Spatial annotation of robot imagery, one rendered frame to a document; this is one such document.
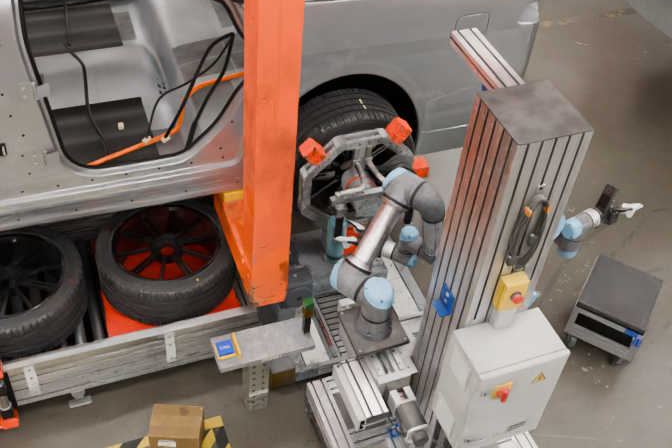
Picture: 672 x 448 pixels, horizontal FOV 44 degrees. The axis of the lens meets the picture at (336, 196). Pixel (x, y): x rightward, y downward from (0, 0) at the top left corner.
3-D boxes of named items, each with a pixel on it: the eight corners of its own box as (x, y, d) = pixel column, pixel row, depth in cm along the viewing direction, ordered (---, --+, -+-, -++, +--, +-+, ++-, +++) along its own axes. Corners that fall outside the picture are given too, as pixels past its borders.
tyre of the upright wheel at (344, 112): (422, 118, 416) (330, 64, 372) (442, 148, 400) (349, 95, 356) (337, 208, 439) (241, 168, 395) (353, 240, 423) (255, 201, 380)
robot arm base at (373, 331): (398, 335, 328) (401, 320, 321) (363, 345, 323) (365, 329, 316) (383, 307, 338) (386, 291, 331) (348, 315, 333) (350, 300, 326)
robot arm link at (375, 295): (379, 327, 317) (383, 305, 308) (351, 308, 323) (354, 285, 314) (397, 309, 325) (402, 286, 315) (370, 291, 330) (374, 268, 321)
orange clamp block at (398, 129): (393, 135, 381) (406, 120, 378) (400, 145, 376) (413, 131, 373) (383, 130, 377) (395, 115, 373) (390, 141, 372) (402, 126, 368)
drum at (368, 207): (365, 184, 396) (368, 162, 386) (382, 215, 382) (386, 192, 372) (337, 190, 391) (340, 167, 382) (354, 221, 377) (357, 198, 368)
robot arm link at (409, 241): (429, 234, 349) (425, 252, 357) (407, 221, 354) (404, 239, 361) (418, 244, 344) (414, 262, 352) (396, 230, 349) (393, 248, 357)
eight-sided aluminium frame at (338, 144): (398, 207, 416) (414, 121, 378) (404, 216, 411) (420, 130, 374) (294, 229, 399) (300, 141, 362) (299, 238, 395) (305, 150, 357)
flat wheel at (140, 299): (193, 209, 447) (191, 176, 430) (262, 288, 411) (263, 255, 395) (76, 259, 415) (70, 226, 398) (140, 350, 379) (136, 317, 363)
